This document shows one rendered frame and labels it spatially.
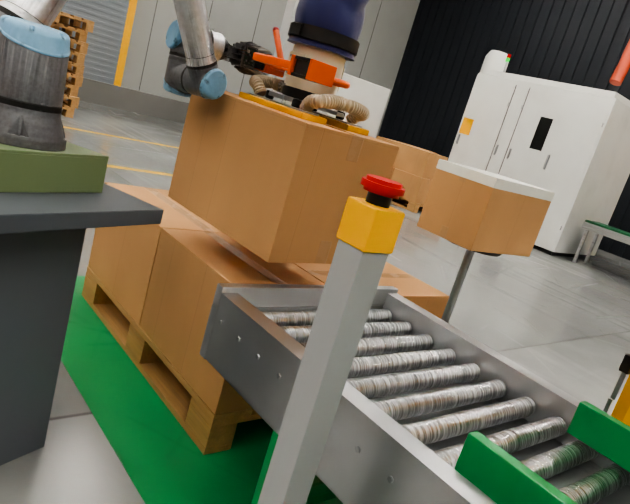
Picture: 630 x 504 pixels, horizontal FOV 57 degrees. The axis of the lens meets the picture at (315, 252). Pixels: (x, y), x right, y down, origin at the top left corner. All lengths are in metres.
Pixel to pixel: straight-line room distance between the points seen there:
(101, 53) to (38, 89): 9.93
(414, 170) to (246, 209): 7.21
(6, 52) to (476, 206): 2.34
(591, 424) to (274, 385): 0.74
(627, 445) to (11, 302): 1.44
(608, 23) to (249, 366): 12.47
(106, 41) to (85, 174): 9.90
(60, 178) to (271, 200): 0.54
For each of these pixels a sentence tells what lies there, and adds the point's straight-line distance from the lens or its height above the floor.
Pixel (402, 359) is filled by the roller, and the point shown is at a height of 0.54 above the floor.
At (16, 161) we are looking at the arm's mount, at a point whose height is 0.82.
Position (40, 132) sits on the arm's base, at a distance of 1.47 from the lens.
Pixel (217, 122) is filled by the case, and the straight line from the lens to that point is 1.88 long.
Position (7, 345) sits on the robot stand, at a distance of 1.60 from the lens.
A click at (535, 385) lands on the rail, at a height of 0.59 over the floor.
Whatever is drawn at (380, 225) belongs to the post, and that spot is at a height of 0.98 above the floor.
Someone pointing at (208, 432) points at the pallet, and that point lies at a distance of 1.90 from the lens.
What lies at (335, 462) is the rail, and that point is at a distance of 1.22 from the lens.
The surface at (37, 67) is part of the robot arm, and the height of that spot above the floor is 1.02.
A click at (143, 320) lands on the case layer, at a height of 0.18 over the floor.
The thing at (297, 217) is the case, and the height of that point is 0.81.
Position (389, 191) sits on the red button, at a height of 1.03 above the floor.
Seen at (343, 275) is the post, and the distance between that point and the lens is 0.90.
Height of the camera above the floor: 1.12
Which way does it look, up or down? 14 degrees down
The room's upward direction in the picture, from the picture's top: 17 degrees clockwise
